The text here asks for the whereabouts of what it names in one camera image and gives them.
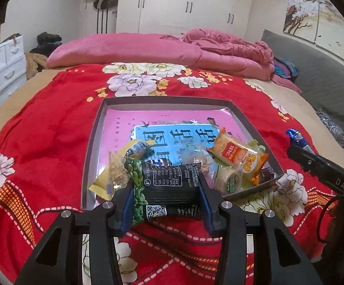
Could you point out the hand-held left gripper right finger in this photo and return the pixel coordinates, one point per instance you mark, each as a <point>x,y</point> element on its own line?
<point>209,213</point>

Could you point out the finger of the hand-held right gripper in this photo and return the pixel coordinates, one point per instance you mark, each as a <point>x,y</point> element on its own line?
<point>305,158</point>

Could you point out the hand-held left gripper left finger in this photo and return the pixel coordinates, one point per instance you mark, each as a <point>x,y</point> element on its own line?
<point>127,210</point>

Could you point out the small blue snack bar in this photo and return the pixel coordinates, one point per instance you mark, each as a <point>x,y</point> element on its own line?
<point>296,138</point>

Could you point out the yellow wafer stick packet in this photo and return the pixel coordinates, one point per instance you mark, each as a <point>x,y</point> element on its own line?
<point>99,188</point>

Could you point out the round pastry green label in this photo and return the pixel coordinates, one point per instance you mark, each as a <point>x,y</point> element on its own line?
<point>230,181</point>

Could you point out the clear brown pastry packet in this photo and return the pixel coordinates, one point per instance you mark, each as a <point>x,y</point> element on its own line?
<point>119,170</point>

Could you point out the dark brown candy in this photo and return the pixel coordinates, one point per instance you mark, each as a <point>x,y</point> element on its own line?
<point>267,173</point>

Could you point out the black green snack packet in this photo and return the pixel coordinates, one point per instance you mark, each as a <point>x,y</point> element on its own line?
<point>166,190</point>

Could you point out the green jelly packet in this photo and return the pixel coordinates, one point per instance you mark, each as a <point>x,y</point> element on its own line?
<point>256,146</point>

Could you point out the clear yellow pastry packet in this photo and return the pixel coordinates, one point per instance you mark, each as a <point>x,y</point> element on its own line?
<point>203,160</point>

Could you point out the orange bread packet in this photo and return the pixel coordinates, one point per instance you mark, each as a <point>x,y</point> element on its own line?
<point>234,154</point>

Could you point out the grey cardboard tray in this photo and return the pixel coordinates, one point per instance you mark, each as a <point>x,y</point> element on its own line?
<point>93,154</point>

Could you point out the grey patterned pillow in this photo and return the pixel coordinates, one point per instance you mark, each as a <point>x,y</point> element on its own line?
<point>335,130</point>

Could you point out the grey padded headboard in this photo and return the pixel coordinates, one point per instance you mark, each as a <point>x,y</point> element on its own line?
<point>323,80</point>

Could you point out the purple blue patterned cloth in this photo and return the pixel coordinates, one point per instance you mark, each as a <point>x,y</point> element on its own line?
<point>284,68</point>

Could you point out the pink book blue label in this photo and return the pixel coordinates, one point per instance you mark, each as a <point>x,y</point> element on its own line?
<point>148,118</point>

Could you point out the red floral blanket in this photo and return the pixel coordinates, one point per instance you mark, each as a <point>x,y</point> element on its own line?
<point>41,124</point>

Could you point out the pink quilt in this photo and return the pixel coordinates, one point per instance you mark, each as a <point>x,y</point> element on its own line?
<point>115,50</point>

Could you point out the black clothes pile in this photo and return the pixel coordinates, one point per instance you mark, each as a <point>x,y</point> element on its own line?
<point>47,40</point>

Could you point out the white drawer cabinet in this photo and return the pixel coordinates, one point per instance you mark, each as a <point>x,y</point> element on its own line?
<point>2,62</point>

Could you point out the white wardrobe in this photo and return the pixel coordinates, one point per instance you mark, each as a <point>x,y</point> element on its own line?
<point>175,3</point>

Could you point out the floral wall painting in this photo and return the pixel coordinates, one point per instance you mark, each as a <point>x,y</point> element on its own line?
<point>305,9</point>

